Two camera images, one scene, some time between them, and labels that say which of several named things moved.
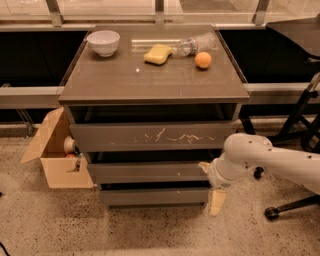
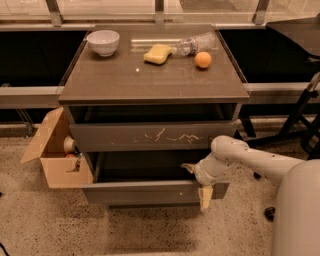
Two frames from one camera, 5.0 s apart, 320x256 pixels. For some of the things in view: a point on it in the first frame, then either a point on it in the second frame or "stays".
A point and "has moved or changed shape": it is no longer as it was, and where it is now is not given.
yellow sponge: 158,54 stays
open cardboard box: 62,171 stays
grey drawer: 115,173 has moved or changed shape
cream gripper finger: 217,199 → 205,195
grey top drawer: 154,137 stays
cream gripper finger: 204,165 → 191,167
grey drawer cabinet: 153,106 stays
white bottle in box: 69,145 stays
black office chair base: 307,117 stays
